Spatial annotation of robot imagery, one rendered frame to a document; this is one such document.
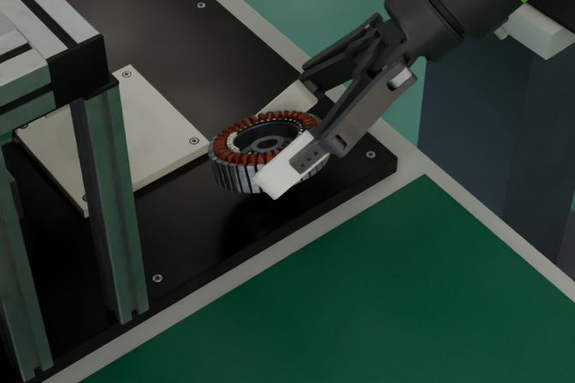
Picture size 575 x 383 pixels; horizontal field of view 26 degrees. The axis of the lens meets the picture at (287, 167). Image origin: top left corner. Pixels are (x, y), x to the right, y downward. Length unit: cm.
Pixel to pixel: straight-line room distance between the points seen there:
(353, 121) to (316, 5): 158
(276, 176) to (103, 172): 19
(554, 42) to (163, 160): 50
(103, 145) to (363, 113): 24
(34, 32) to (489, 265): 53
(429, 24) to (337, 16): 152
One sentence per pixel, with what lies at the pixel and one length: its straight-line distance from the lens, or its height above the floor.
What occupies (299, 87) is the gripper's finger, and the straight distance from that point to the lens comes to 121.
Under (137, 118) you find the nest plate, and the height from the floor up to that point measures 78.
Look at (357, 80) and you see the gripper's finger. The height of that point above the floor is 93.
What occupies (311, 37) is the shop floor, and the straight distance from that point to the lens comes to 258.
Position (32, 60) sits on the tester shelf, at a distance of 87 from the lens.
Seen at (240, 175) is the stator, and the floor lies 86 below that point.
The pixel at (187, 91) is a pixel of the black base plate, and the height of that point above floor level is 77.
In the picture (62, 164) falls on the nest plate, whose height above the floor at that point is 78.
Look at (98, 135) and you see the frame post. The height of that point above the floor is 101.
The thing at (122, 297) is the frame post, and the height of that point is 81.
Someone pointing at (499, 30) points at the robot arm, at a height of 94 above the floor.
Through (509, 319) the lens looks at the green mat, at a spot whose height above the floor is 75.
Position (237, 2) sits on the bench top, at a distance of 148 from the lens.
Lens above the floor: 169
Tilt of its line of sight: 47 degrees down
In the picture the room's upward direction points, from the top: straight up
